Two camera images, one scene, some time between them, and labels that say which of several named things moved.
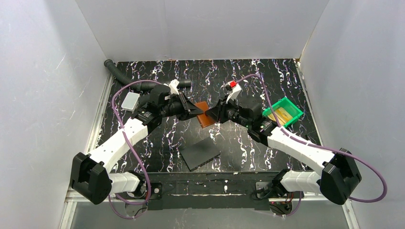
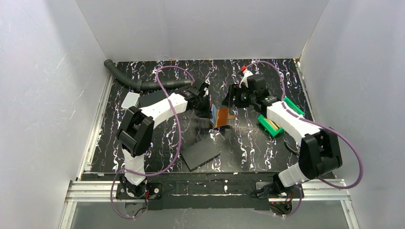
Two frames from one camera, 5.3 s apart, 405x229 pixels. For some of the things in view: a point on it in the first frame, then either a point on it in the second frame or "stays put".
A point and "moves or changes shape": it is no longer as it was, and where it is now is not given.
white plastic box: (131, 102) stays put
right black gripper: (223, 108) → (235, 99)
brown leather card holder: (205, 120) moves or changes shape
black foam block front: (199, 154) stays put
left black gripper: (180, 103) → (202, 99)
